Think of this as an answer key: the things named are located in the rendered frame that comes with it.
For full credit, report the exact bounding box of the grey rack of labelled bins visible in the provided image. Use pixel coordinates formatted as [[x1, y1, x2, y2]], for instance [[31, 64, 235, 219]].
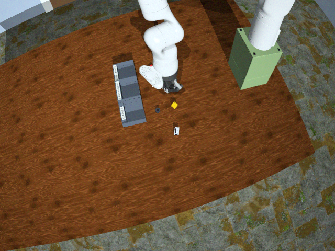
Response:
[[112, 60, 146, 127]]

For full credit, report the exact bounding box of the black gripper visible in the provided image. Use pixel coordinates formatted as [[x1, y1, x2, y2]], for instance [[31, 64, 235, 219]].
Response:
[[162, 69, 183, 93]]

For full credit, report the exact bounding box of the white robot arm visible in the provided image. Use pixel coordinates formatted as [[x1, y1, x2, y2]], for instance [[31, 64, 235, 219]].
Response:
[[138, 0, 295, 89]]

